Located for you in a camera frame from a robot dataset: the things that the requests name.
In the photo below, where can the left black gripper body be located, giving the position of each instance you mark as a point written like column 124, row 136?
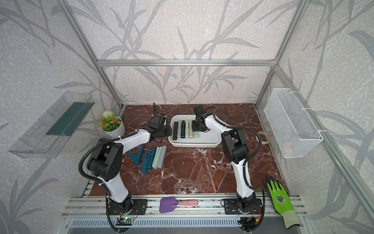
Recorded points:
column 164, row 131

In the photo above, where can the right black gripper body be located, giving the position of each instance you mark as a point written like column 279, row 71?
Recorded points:
column 196, row 126

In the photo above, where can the beige pliers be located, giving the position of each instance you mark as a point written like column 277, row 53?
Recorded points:
column 190, row 130

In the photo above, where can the mint green pliers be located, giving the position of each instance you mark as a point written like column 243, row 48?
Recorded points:
column 187, row 129

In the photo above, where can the grey black pliers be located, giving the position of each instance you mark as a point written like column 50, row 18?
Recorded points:
column 183, row 129

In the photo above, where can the white rectangular storage tray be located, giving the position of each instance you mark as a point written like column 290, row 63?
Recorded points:
column 209, row 139

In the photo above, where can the dark teal pliers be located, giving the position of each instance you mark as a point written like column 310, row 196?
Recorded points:
column 146, row 159
column 137, row 157

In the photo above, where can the light green pliers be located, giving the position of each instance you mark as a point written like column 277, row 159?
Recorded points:
column 156, row 158

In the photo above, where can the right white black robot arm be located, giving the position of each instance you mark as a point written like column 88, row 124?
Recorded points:
column 236, row 150

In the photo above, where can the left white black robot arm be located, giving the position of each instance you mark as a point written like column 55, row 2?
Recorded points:
column 102, row 163

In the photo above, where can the potted artificial flower plant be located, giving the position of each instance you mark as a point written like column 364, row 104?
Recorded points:
column 111, row 125

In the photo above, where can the clear tape roll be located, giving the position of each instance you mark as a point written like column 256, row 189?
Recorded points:
column 265, row 137

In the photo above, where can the purple pink spatula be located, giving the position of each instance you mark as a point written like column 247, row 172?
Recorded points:
column 169, row 204

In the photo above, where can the green white work glove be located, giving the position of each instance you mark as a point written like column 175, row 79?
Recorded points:
column 281, row 201

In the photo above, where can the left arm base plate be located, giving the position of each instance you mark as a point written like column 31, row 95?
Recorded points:
column 134, row 207

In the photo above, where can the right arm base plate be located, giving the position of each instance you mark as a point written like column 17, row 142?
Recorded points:
column 230, row 206

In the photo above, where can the white wire mesh basket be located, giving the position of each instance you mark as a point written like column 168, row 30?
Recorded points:
column 293, row 128

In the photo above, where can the clear plastic wall shelf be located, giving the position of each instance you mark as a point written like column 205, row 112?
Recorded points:
column 49, row 134

